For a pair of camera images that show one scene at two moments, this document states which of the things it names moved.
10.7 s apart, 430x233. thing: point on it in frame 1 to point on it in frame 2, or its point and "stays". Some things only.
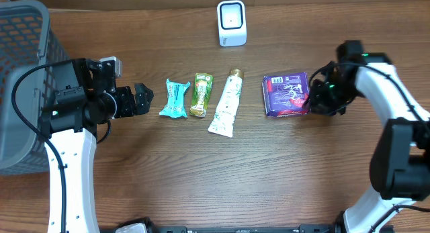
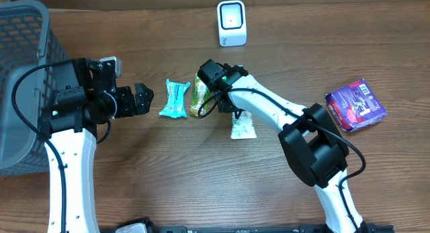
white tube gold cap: x=223 y=122 to x=242 y=127
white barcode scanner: x=232 y=23 stays
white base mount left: x=140 y=225 stays
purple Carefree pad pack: x=286 y=95 to x=355 y=105
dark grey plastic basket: x=26 y=41 stays
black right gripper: x=320 y=99 to x=228 y=107
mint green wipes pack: x=175 y=106 stays
